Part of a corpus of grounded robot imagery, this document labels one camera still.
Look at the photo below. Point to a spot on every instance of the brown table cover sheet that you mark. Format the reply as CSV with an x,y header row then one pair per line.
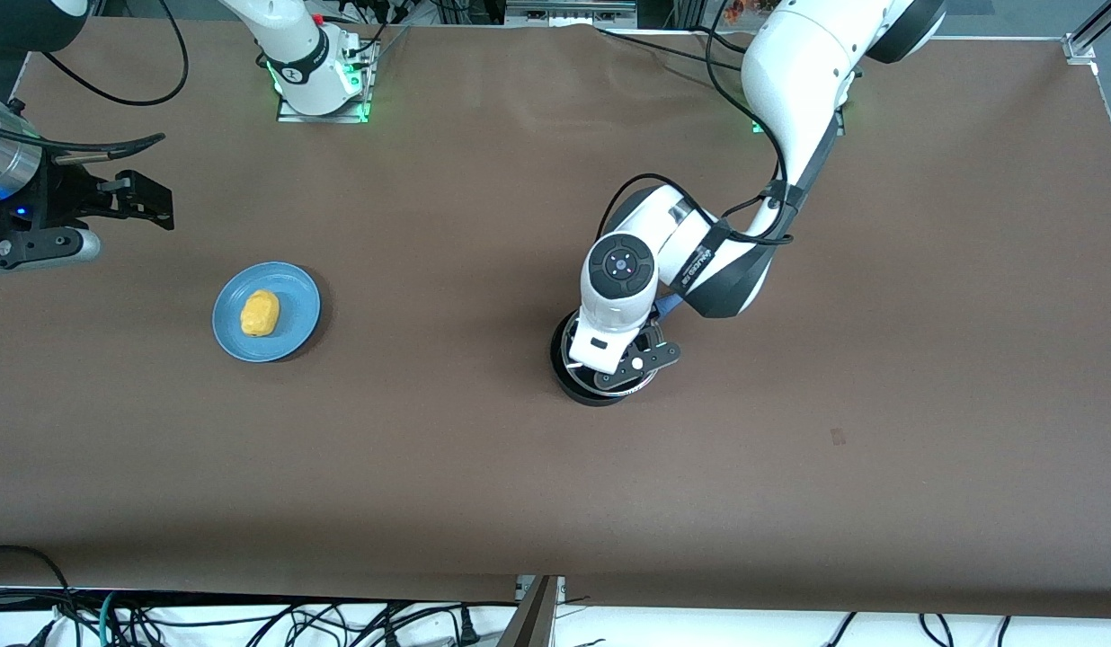
x,y
519,494

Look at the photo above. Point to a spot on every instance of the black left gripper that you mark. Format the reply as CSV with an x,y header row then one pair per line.
x,y
642,341

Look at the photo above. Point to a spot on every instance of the grey device box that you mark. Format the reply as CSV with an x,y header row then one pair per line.
x,y
564,11

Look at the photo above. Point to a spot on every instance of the yellow potato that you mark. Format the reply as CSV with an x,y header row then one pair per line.
x,y
260,313

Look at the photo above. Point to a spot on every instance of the blue round plate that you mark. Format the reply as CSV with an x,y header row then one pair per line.
x,y
290,337

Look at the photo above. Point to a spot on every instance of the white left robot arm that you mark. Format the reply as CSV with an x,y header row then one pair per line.
x,y
789,72

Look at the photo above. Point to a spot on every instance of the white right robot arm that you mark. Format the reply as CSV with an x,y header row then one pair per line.
x,y
295,54

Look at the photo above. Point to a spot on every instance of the aluminium frame profile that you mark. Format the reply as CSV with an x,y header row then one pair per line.
x,y
1104,16

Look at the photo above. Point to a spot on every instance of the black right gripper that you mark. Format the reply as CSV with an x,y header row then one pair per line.
x,y
59,196

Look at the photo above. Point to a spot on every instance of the aluminium profile post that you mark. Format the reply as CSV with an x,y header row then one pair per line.
x,y
533,620

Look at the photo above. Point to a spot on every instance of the metal corner bracket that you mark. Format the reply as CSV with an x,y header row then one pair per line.
x,y
1079,47

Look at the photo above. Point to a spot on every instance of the glass lid with blue knob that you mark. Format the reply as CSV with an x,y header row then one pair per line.
x,y
582,379

